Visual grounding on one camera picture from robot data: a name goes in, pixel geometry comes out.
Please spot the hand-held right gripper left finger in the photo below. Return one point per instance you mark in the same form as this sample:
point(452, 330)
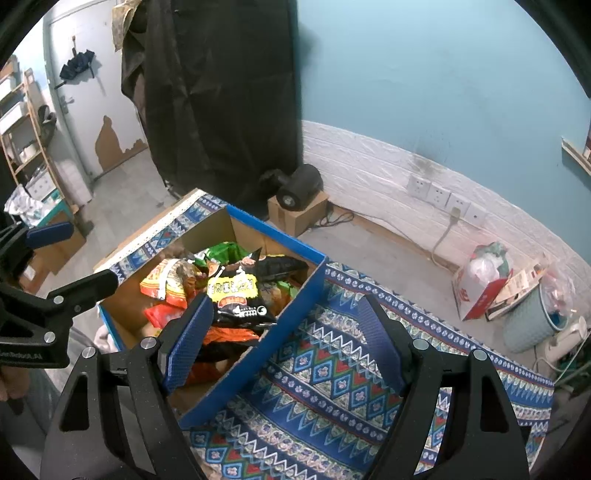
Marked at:
point(189, 341)

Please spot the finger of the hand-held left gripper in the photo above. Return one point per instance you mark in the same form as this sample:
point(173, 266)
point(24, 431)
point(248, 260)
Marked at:
point(87, 288)
point(48, 234)

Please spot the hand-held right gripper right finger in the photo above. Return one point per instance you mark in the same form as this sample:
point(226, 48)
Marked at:
point(383, 341)

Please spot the red-orange snack bag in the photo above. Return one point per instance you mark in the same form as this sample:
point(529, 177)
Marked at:
point(161, 316)

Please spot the orange chip bag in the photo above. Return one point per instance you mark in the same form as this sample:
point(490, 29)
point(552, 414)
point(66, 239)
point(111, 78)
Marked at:
point(166, 281)

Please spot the black yellow snack bag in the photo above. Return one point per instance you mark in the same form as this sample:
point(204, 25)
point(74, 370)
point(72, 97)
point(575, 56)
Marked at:
point(240, 295)

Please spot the green snack bag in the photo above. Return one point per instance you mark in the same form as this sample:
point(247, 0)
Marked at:
point(221, 251)

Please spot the blue cardboard box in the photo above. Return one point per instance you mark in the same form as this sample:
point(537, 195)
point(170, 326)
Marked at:
point(286, 318)

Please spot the person's left hand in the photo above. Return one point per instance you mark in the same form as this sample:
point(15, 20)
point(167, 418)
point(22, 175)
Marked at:
point(11, 385)

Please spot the blue patterned tablecloth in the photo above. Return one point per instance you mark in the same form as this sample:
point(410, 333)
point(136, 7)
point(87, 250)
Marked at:
point(332, 378)

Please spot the wooden storage rack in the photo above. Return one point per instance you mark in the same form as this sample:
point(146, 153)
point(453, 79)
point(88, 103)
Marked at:
point(39, 134)

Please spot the red white paper bag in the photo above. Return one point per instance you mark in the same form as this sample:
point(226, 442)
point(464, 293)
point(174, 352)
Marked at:
point(475, 295)

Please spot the white door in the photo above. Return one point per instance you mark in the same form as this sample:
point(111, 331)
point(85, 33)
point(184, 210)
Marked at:
point(92, 115)

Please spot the grey-blue waste bin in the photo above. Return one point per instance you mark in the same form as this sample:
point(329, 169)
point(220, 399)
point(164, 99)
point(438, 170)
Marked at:
point(526, 323)

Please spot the small brown cardboard box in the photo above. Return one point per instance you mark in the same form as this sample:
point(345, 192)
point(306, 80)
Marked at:
point(295, 224)

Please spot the flattened printed carton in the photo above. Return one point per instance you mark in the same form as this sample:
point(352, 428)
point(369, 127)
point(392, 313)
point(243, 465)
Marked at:
point(521, 281)

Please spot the dark blue folded umbrella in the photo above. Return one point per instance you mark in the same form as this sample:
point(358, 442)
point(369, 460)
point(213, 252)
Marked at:
point(76, 67)

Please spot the black cylindrical speaker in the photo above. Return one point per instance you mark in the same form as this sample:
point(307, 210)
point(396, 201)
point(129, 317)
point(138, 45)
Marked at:
point(300, 184)

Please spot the white electric kettle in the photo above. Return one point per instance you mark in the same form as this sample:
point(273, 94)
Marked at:
point(563, 341)

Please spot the black fabric wardrobe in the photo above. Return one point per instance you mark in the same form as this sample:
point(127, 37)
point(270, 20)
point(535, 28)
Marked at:
point(221, 115)

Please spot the white wall socket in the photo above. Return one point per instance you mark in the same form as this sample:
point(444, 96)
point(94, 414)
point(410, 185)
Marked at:
point(458, 203)
point(476, 214)
point(438, 194)
point(418, 185)

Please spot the white wall shelf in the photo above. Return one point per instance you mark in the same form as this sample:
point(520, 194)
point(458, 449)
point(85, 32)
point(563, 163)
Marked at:
point(575, 154)

